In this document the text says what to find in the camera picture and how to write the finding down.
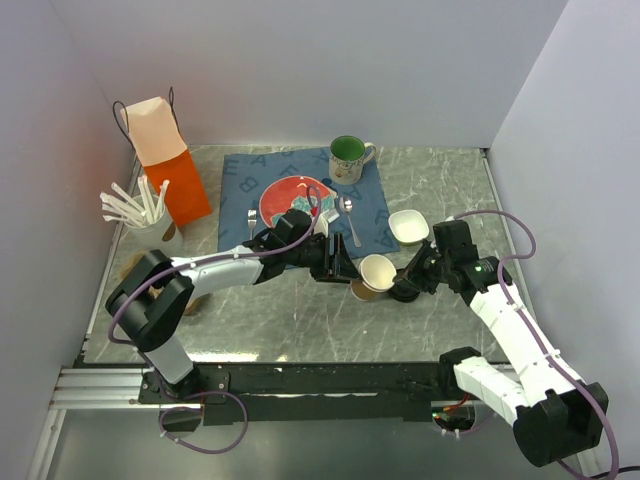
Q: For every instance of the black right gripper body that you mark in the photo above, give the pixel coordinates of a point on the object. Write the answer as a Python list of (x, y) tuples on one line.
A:
[(433, 271)]

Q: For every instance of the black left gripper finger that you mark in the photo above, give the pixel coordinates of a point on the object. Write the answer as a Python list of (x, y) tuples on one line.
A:
[(341, 265), (328, 277)]

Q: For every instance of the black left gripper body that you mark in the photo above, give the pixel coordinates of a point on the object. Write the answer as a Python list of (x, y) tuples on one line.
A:
[(312, 254)]

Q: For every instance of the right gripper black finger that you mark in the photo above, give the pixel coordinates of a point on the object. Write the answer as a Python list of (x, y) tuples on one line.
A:
[(419, 284), (417, 267)]

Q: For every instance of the black plastic cup lid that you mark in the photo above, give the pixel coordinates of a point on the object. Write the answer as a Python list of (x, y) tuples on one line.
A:
[(404, 292)]

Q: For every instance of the brown paper coffee cup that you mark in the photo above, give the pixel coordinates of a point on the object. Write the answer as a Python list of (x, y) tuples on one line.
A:
[(377, 272)]

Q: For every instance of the orange paper bag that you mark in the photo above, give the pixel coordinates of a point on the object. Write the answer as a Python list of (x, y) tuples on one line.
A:
[(151, 128)]

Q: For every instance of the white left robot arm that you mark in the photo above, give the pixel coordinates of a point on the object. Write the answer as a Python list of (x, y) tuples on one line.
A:
[(151, 300)]

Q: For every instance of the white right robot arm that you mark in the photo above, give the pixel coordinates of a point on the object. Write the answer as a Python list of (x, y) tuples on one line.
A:
[(553, 413)]

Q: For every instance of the white square bowl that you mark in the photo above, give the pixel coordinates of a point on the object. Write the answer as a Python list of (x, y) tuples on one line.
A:
[(408, 226)]

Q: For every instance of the silver spoon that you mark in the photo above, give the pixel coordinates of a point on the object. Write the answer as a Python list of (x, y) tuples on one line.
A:
[(346, 206)]

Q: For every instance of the blue letter placemat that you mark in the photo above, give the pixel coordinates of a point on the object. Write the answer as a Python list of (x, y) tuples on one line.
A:
[(246, 176)]

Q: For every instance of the red teal floral plate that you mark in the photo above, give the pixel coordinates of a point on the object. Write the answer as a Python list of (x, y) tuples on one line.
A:
[(291, 193)]

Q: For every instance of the silver fork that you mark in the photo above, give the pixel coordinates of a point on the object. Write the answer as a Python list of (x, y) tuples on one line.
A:
[(252, 222)]

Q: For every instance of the green interior ceramic mug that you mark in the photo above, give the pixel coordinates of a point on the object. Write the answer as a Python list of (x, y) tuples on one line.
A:
[(347, 157)]

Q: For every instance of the white straw holder cup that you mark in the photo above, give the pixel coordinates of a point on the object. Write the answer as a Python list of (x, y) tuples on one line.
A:
[(156, 232)]

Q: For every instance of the white wrapped straws bundle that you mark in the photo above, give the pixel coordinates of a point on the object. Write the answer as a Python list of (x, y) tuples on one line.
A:
[(123, 208)]

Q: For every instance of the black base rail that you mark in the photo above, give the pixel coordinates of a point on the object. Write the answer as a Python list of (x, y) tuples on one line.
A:
[(233, 392)]

